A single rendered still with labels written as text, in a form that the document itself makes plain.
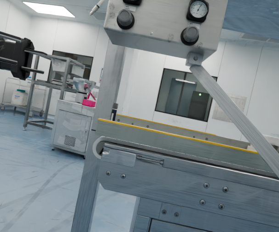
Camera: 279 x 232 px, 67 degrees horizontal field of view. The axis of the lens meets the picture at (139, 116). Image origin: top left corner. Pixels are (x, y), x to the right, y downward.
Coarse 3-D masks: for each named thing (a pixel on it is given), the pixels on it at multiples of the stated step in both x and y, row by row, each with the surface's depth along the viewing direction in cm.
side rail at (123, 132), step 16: (96, 128) 44; (112, 128) 44; (128, 128) 44; (144, 144) 44; (160, 144) 44; (176, 144) 44; (192, 144) 44; (208, 144) 44; (224, 160) 44; (240, 160) 44; (256, 160) 43
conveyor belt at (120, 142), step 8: (104, 136) 47; (96, 144) 46; (120, 144) 62; (128, 144) 46; (136, 144) 46; (96, 152) 46; (160, 152) 46; (168, 152) 46; (176, 152) 46; (200, 160) 45; (208, 160) 45; (216, 160) 46; (240, 168) 45; (248, 168) 45; (272, 176) 45
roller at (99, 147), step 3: (102, 141) 46; (105, 141) 46; (108, 141) 46; (99, 144) 45; (102, 144) 45; (96, 147) 45; (99, 147) 45; (102, 147) 45; (96, 150) 45; (99, 150) 45; (102, 150) 45; (99, 153) 45
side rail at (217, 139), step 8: (120, 120) 71; (128, 120) 71; (136, 120) 71; (152, 128) 71; (160, 128) 71; (168, 128) 71; (176, 128) 71; (192, 136) 71; (200, 136) 71; (208, 136) 70; (216, 136) 70; (224, 144) 70; (232, 144) 70; (240, 144) 70; (248, 144) 70
